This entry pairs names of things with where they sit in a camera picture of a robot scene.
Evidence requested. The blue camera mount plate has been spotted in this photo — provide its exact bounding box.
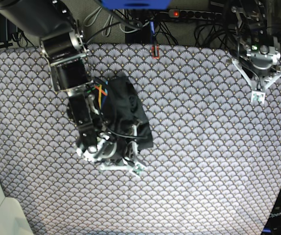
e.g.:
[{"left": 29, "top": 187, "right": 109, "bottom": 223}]
[{"left": 101, "top": 0, "right": 170, "bottom": 10}]

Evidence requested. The dark grey T-shirt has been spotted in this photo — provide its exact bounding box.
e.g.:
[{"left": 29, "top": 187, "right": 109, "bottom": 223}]
[{"left": 101, "top": 76, "right": 153, "bottom": 151}]

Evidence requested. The red black table clamp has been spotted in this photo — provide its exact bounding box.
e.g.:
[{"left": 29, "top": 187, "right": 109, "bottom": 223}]
[{"left": 152, "top": 45, "right": 160, "bottom": 59}]

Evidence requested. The grey looped cable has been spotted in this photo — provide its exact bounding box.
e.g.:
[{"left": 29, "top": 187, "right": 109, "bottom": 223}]
[{"left": 83, "top": 6, "right": 117, "bottom": 38}]

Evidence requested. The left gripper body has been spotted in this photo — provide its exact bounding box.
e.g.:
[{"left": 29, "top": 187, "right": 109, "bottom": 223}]
[{"left": 235, "top": 44, "right": 281, "bottom": 78}]

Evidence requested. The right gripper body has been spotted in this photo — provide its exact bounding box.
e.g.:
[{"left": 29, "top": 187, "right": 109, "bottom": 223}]
[{"left": 76, "top": 132, "right": 136, "bottom": 165}]

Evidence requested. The fan-patterned table cloth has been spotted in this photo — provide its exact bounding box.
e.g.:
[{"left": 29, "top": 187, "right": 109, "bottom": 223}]
[{"left": 0, "top": 44, "right": 281, "bottom": 235}]

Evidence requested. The white plastic bin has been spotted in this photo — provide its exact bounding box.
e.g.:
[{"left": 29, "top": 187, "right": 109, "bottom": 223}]
[{"left": 0, "top": 185, "right": 33, "bottom": 235}]

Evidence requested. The black power strip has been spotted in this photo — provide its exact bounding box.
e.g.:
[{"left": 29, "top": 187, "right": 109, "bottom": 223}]
[{"left": 168, "top": 9, "right": 222, "bottom": 21}]

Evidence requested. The black power adapter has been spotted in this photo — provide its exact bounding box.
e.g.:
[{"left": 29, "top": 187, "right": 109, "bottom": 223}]
[{"left": 0, "top": 14, "right": 21, "bottom": 43}]

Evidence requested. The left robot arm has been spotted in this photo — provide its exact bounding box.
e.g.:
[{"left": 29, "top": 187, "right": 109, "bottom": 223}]
[{"left": 222, "top": 0, "right": 281, "bottom": 104}]

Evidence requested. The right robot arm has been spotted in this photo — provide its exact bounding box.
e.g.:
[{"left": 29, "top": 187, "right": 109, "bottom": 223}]
[{"left": 0, "top": 0, "right": 151, "bottom": 176}]

